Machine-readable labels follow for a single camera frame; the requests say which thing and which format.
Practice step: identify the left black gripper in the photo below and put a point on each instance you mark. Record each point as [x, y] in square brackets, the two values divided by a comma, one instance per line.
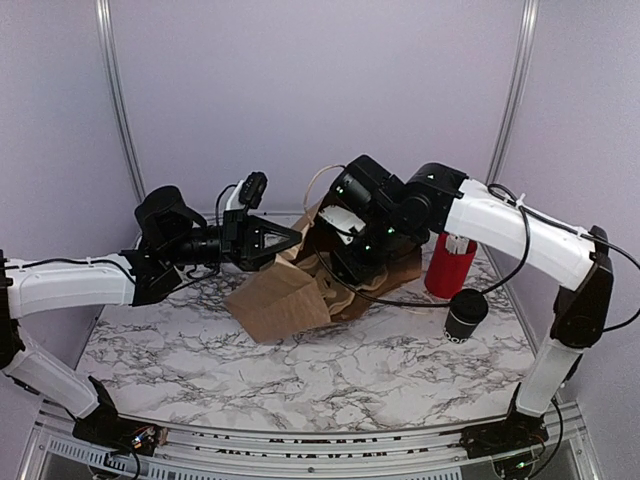
[242, 239]

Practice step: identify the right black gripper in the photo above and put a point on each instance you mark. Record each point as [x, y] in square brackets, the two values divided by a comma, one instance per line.
[355, 271]

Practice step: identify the brown paper bag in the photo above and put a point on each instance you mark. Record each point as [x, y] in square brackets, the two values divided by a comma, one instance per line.
[282, 298]

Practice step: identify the cardboard cup carrier tray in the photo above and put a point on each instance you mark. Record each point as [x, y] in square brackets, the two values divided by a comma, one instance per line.
[342, 304]

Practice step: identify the black plastic cup lid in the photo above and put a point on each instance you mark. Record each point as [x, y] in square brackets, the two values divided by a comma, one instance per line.
[469, 306]

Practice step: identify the black paper coffee cup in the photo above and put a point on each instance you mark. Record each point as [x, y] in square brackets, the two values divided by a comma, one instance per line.
[456, 331]

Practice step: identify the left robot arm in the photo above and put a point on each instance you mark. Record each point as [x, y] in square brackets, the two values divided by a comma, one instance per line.
[146, 275]

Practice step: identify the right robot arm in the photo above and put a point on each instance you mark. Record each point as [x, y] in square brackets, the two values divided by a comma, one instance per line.
[441, 199]

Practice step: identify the red cylindrical holder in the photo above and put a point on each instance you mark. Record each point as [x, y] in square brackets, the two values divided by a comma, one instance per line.
[447, 271]

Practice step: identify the white sugar packets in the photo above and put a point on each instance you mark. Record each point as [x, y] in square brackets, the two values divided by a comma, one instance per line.
[457, 245]

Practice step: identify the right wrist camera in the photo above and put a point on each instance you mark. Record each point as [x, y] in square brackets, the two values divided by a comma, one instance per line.
[363, 202]

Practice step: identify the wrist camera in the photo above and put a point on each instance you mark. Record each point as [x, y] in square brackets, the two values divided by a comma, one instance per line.
[363, 202]
[172, 233]

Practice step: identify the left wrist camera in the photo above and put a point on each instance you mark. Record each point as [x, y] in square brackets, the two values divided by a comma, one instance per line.
[172, 233]

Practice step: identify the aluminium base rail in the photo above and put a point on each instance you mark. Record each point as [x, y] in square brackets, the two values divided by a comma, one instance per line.
[190, 452]

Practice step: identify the right aluminium frame post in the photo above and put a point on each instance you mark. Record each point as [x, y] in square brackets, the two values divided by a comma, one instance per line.
[516, 88]

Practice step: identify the aluminium frame post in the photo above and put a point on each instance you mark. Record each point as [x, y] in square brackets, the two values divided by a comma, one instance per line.
[516, 88]
[117, 96]

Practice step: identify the left aluminium frame post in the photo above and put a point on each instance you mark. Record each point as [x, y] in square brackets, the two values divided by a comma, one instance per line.
[117, 96]

